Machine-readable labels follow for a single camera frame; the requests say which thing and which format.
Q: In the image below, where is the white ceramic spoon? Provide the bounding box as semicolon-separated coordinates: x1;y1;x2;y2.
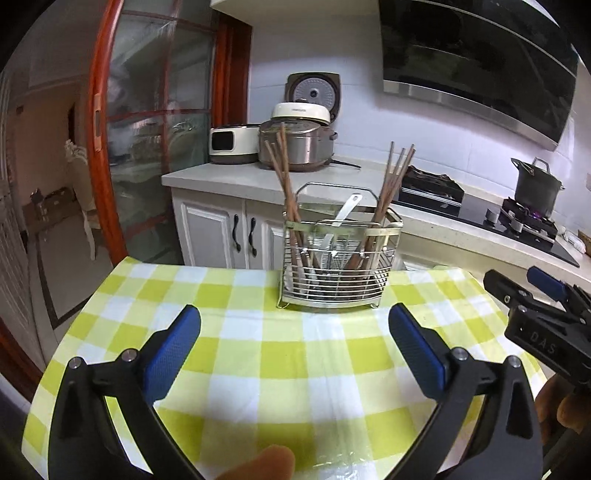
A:
321;192;363;262

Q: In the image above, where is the white kitchen cabinet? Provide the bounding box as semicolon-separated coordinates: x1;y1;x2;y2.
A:
162;164;452;270

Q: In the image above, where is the right hand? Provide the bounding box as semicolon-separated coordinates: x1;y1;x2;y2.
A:
535;374;590;445

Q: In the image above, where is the left hand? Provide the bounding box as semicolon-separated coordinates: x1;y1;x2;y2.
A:
217;445;296;480

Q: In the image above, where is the gas stove top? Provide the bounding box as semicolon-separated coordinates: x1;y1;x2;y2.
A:
394;191;580;268

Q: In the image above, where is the green checkered tablecloth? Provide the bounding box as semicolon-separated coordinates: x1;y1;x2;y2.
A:
21;259;520;479

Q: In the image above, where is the black cooking pot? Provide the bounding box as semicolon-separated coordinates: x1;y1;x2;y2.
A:
511;157;564;218

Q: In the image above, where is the white small appliance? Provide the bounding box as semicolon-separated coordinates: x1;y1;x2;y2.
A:
208;124;259;165

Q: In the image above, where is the black range hood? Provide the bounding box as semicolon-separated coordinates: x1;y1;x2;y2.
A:
379;1;579;150

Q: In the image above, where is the red framed glass door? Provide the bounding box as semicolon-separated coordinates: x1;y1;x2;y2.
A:
87;1;252;264

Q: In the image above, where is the silver rice cooker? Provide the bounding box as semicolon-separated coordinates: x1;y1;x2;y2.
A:
259;72;342;172

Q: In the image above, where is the metal wire utensil caddy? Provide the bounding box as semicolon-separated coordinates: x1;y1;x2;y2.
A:
277;182;403;309

